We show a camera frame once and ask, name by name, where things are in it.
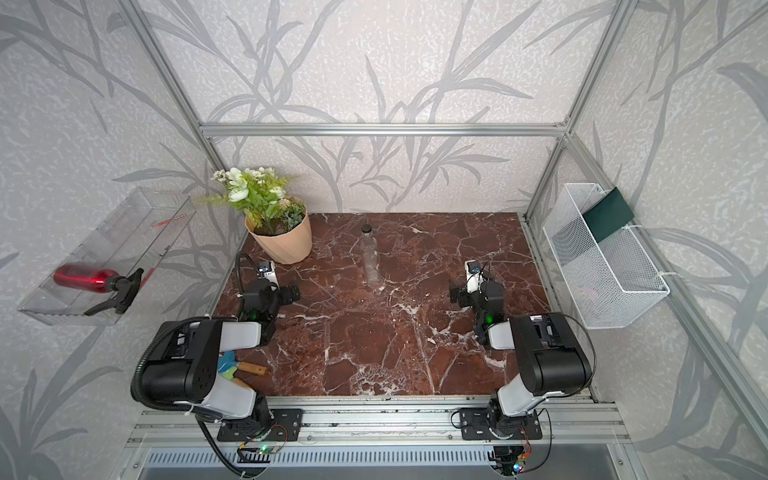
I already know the clear plastic bottle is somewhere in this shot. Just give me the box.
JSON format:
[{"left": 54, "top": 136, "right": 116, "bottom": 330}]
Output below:
[{"left": 361, "top": 224, "right": 384, "bottom": 290}]

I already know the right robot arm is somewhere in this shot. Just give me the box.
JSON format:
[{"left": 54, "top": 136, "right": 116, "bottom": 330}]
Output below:
[{"left": 449, "top": 273, "right": 594, "bottom": 427}]

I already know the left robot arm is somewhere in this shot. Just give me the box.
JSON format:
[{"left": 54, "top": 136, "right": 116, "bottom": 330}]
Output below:
[{"left": 130, "top": 278, "right": 301, "bottom": 420}]

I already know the red spray bottle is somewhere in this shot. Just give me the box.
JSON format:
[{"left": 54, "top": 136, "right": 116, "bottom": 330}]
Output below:
[{"left": 53, "top": 263, "right": 144, "bottom": 316}]

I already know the potted green plant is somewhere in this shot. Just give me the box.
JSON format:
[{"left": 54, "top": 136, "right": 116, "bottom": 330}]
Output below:
[{"left": 204, "top": 167, "right": 312, "bottom": 265}]

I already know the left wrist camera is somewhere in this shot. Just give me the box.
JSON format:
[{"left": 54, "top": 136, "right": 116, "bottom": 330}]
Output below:
[{"left": 256, "top": 261, "right": 279, "bottom": 286}]

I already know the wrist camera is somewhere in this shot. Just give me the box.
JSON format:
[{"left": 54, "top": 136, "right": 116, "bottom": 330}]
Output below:
[
  {"left": 465, "top": 260, "right": 485, "bottom": 293},
  {"left": 256, "top": 261, "right": 279, "bottom": 286}
]

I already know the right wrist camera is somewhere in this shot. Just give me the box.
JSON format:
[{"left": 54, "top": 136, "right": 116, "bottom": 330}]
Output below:
[{"left": 465, "top": 260, "right": 485, "bottom": 293}]

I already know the wooden handled tool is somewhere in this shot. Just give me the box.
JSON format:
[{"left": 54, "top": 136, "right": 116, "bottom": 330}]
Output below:
[{"left": 217, "top": 351, "right": 270, "bottom": 389}]

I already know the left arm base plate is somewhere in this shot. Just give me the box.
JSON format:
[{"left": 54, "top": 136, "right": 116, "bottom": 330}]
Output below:
[{"left": 217, "top": 408, "right": 304, "bottom": 443}]

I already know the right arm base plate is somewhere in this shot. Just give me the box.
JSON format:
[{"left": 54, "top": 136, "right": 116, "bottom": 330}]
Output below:
[{"left": 457, "top": 407, "right": 543, "bottom": 441}]

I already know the white wire mesh basket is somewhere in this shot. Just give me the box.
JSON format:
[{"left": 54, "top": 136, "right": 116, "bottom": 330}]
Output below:
[{"left": 543, "top": 183, "right": 670, "bottom": 330}]

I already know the clear plastic wall tray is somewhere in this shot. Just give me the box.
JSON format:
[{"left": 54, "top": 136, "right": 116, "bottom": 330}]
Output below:
[{"left": 18, "top": 188, "right": 195, "bottom": 326}]

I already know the black corrugated cable hose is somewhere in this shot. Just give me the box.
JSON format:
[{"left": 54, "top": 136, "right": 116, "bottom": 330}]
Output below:
[{"left": 129, "top": 316, "right": 265, "bottom": 480}]

